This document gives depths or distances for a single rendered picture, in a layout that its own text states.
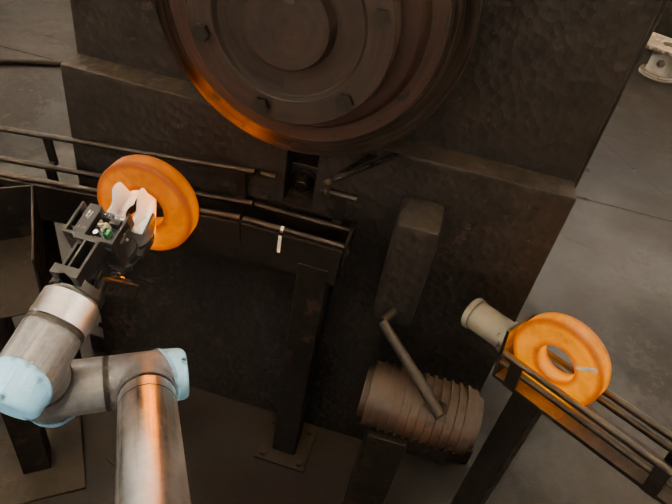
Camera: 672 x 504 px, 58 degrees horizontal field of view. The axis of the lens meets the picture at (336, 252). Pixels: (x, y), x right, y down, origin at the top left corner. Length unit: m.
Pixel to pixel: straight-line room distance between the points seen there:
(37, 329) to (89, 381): 0.12
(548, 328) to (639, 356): 1.27
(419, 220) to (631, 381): 1.27
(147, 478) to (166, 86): 0.74
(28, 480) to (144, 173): 0.94
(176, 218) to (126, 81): 0.36
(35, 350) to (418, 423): 0.65
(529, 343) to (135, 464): 0.63
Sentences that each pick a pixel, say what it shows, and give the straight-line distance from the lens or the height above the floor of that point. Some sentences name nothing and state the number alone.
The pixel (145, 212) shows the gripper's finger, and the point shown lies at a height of 0.85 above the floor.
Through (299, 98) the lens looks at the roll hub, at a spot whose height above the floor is 1.02.
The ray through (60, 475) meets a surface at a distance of 1.63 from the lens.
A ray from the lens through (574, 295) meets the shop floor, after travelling 2.35.
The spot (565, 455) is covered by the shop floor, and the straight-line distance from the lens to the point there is 1.86.
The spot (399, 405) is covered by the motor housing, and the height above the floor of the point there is 0.51.
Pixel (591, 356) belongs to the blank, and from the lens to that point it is 0.98.
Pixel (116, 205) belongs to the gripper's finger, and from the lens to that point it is 0.91.
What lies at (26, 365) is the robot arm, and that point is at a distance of 0.78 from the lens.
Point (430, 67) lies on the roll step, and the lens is 0.87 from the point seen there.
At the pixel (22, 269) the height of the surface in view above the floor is 0.61.
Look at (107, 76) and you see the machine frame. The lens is 1.22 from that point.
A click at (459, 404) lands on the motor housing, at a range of 1.14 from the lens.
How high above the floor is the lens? 1.40
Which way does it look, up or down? 40 degrees down
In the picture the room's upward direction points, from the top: 11 degrees clockwise
